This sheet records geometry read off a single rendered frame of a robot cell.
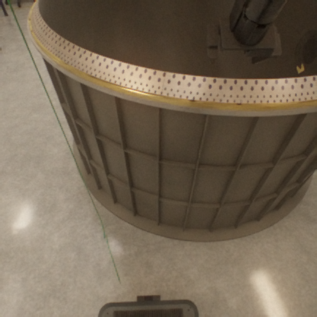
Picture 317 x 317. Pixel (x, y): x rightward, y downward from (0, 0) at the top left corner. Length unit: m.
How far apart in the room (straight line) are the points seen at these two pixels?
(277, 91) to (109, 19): 0.67
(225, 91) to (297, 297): 1.44
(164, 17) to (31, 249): 1.69
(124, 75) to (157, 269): 1.27
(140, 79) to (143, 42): 0.13
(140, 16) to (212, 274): 1.53
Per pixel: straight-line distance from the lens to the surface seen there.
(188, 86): 0.91
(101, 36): 1.07
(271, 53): 0.54
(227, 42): 0.50
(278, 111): 0.97
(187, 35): 0.93
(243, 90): 0.94
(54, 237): 1.98
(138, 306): 1.47
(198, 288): 1.76
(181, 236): 1.82
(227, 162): 1.20
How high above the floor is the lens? 1.71
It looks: 51 degrees down
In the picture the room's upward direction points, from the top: straight up
